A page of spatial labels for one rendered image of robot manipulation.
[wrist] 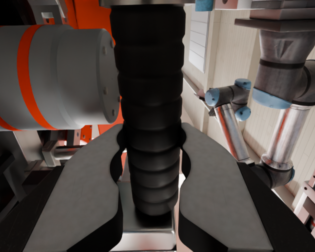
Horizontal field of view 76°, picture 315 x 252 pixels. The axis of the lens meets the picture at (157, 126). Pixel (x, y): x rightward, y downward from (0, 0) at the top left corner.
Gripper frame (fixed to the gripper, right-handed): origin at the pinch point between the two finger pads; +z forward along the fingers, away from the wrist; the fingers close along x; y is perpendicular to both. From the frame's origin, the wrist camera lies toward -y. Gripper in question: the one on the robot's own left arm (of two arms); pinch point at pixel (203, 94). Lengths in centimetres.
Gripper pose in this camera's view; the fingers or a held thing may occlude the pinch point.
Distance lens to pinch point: 130.0
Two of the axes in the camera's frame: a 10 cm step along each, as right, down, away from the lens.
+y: 1.0, -8.8, -4.6
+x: -9.2, 0.9, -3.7
